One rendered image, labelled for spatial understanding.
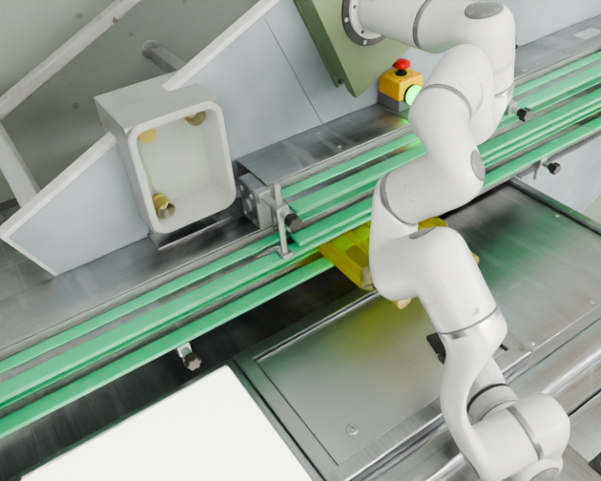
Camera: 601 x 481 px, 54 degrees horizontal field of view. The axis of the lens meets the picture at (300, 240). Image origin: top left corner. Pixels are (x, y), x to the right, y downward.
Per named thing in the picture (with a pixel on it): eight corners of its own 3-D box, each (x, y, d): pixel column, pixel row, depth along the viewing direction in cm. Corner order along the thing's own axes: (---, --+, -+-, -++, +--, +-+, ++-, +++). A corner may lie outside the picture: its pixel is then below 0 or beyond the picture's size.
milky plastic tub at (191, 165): (138, 217, 115) (156, 239, 110) (107, 112, 101) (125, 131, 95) (217, 184, 122) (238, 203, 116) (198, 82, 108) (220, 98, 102)
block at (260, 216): (240, 216, 122) (258, 233, 117) (234, 177, 116) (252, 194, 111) (256, 209, 123) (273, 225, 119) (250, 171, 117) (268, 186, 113)
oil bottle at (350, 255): (306, 241, 128) (369, 298, 113) (304, 220, 124) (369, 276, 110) (327, 231, 130) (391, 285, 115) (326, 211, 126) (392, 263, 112)
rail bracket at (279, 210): (259, 240, 119) (294, 273, 110) (249, 168, 108) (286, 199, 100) (272, 234, 120) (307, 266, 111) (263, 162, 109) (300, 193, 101)
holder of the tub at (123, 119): (145, 236, 119) (160, 256, 114) (108, 112, 102) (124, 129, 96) (220, 203, 126) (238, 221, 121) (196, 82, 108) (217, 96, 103)
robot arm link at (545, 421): (512, 458, 73) (581, 422, 73) (467, 391, 81) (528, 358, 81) (523, 503, 83) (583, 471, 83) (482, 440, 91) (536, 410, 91)
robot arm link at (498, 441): (483, 297, 82) (549, 429, 83) (400, 341, 81) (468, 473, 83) (507, 306, 73) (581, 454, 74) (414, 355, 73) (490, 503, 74)
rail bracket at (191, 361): (161, 345, 119) (190, 388, 110) (154, 321, 115) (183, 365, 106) (179, 335, 121) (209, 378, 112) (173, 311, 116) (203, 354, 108)
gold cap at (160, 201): (164, 199, 110) (155, 189, 112) (154, 215, 110) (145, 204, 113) (178, 206, 112) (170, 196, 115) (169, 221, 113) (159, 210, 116)
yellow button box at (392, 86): (377, 101, 136) (398, 113, 131) (377, 71, 132) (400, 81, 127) (400, 92, 139) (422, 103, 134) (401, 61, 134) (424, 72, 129)
